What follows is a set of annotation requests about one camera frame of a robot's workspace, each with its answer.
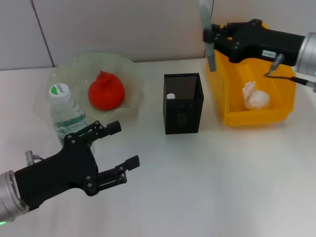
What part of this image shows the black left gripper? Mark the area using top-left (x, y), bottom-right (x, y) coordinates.
top-left (14, 120), bottom-right (141, 212)

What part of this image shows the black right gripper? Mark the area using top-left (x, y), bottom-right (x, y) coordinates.
top-left (203, 19), bottom-right (306, 66)

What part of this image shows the grey glitter pen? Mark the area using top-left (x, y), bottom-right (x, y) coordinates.
top-left (199, 0), bottom-right (218, 73)

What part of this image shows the clear green-label water bottle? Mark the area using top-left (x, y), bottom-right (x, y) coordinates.
top-left (48, 83), bottom-right (91, 150)

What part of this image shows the white paper ball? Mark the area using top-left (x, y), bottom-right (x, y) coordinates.
top-left (242, 80), bottom-right (271, 110)

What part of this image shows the black mesh pen holder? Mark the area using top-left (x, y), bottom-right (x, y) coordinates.
top-left (162, 73), bottom-right (205, 135)

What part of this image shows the clear green glass fruit plate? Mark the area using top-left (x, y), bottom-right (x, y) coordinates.
top-left (44, 51), bottom-right (146, 124)

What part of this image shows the yellow plastic bin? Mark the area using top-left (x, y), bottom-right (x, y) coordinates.
top-left (205, 23), bottom-right (297, 128)

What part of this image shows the silver round connector stub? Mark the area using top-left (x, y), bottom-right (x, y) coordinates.
top-left (24, 150), bottom-right (45, 165)

